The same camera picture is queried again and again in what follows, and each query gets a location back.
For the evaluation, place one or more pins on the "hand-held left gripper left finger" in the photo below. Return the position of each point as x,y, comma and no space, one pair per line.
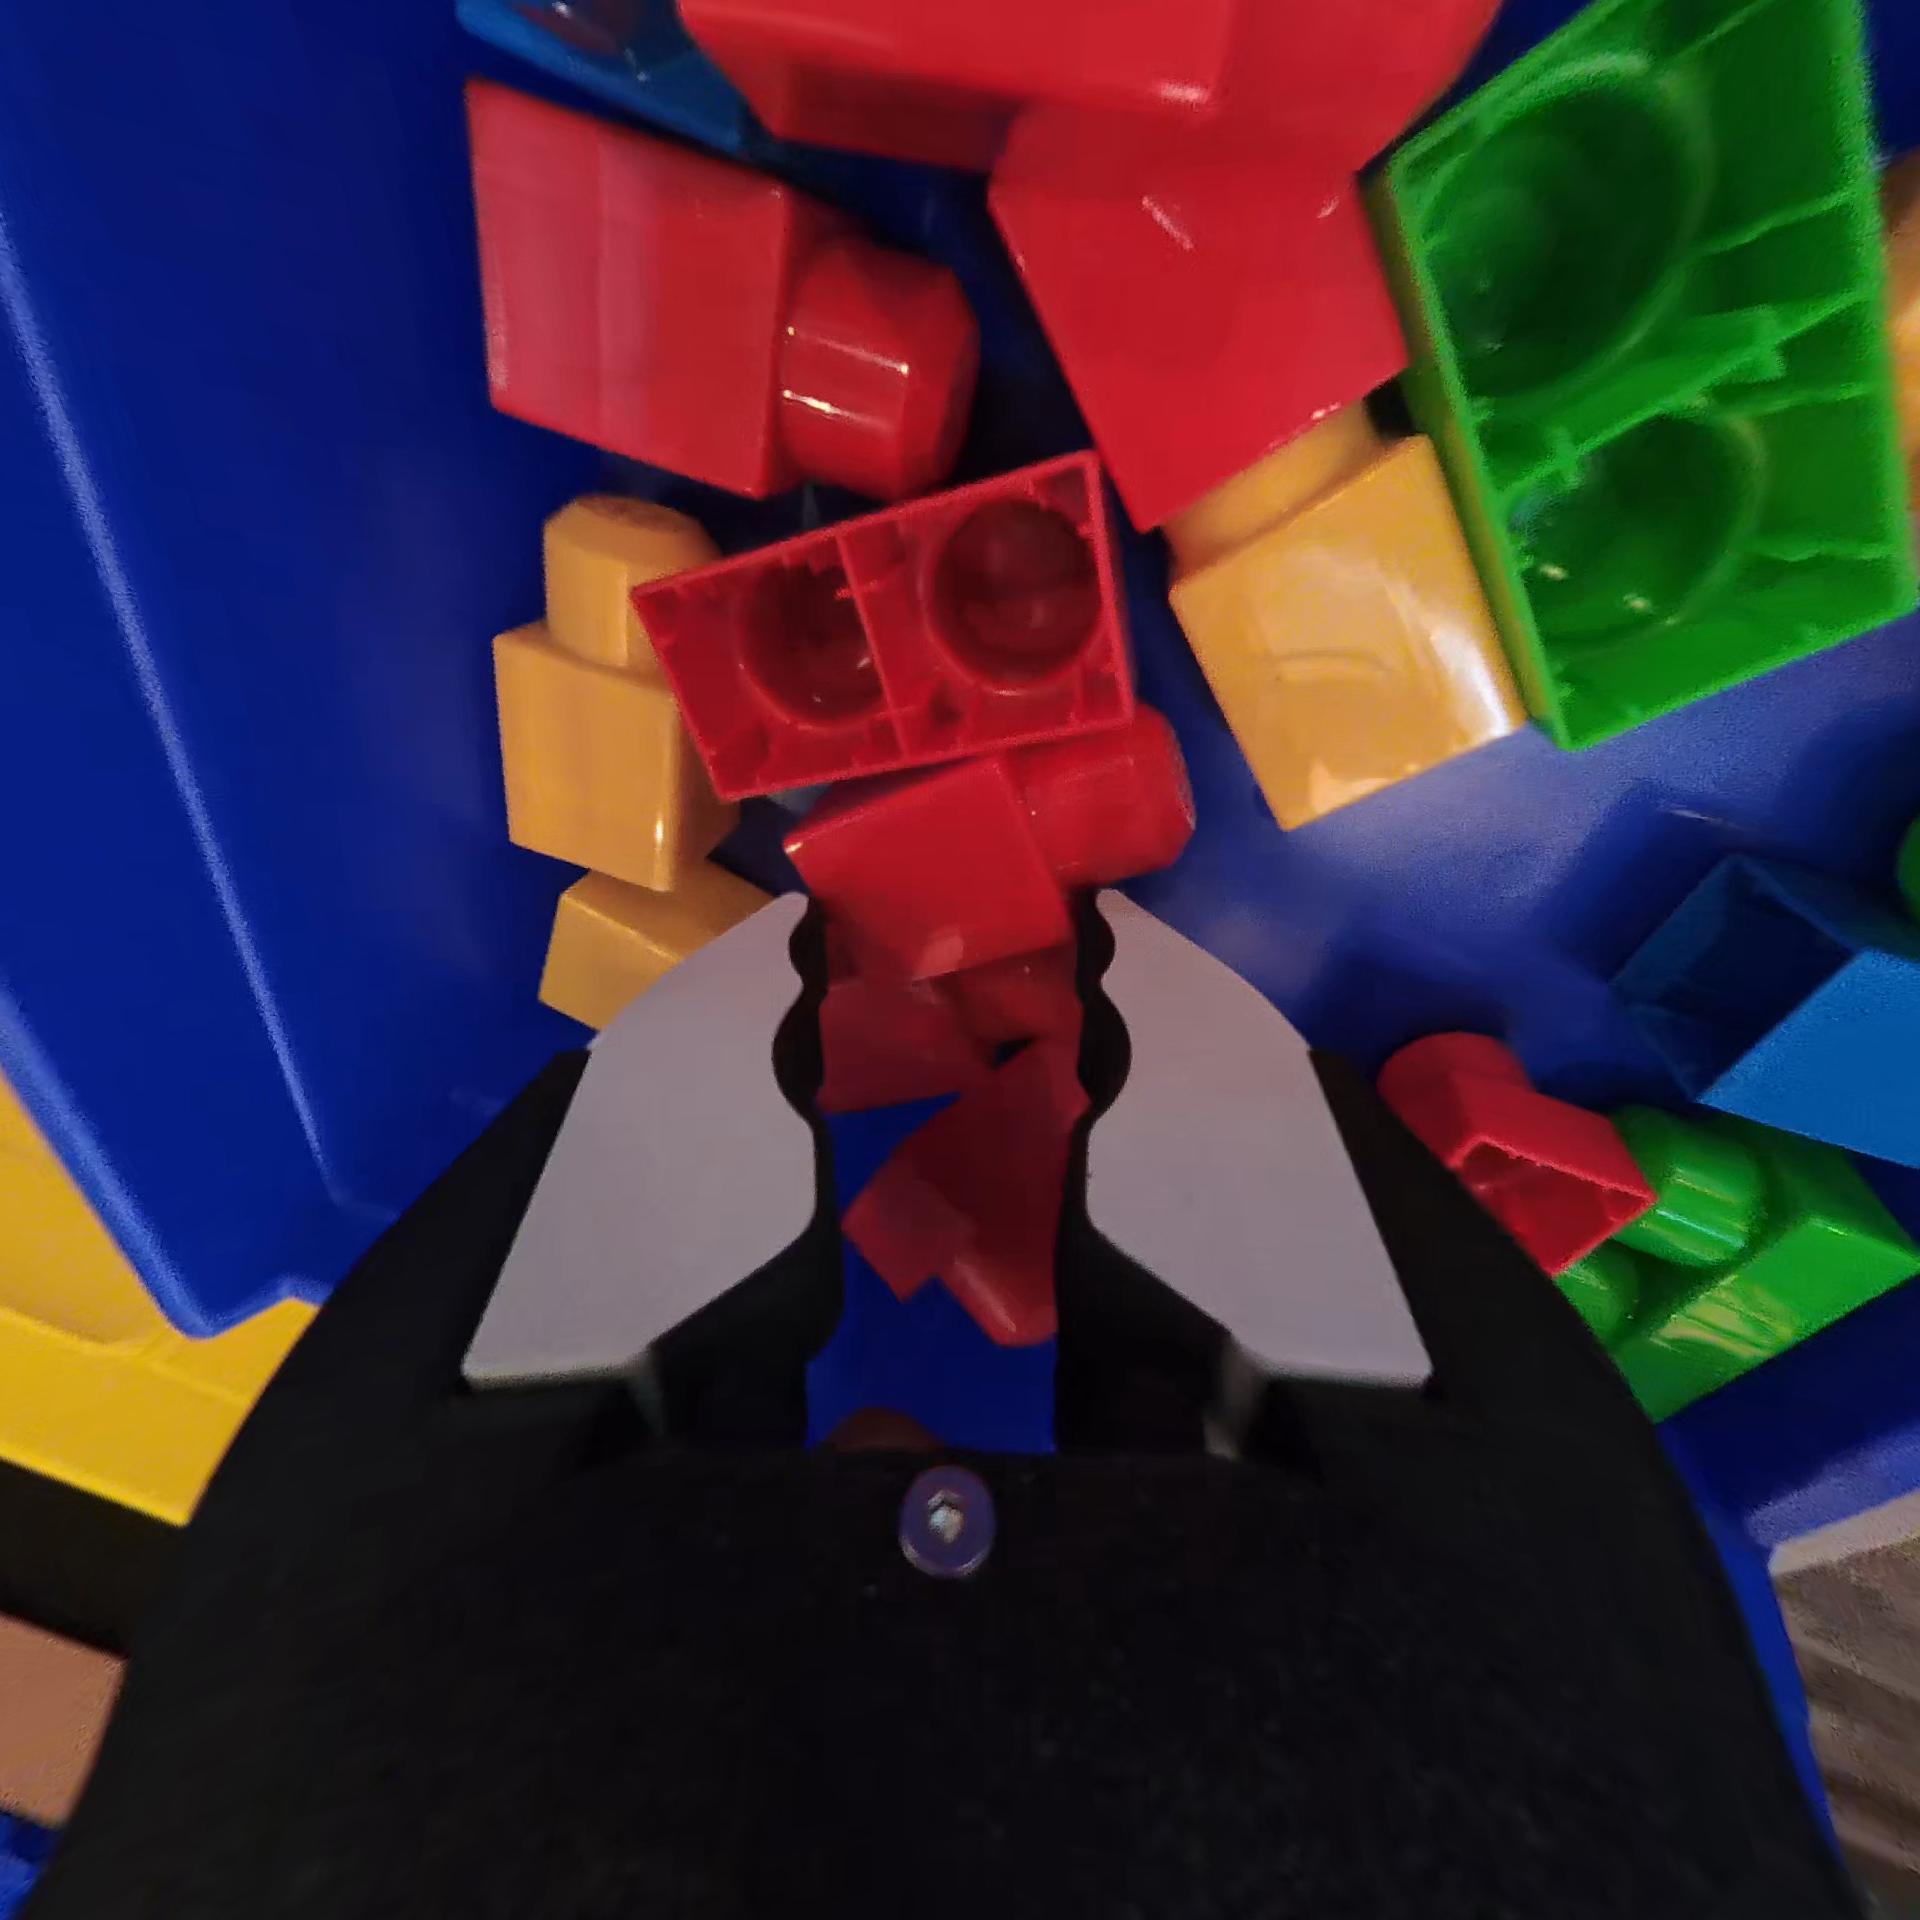
632,1200

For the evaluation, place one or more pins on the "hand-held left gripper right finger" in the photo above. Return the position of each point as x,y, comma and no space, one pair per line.
1259,1200

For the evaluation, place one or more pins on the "blue storage bin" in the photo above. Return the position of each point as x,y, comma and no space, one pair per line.
210,601

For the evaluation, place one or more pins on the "pile of colourful blocks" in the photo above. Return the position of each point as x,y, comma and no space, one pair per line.
1259,363

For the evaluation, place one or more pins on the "yellow storage bin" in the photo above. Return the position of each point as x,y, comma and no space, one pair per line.
106,1381

